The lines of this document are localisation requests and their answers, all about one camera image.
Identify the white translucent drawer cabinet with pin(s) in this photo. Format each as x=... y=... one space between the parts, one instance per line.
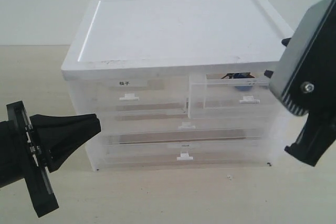
x=139 y=39

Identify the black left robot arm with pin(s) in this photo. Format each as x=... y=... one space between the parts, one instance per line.
x=33 y=146

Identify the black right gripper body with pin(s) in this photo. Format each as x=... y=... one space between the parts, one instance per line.
x=316 y=136

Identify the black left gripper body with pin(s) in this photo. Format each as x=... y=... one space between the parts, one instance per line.
x=23 y=160

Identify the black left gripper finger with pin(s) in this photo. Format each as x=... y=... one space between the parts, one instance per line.
x=62 y=127
x=59 y=143

